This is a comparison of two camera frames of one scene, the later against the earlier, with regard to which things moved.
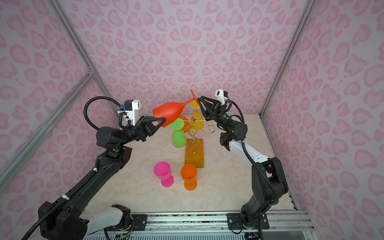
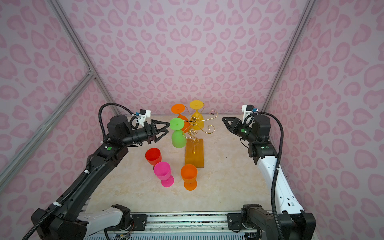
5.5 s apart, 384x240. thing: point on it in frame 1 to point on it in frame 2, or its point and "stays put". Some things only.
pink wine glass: [162, 170] stays put
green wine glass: [178, 139] stays put
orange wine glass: [187, 123] stays put
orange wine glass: [189, 174] stays put
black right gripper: [223, 113] to [235, 126]
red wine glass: [171, 111] to [153, 155]
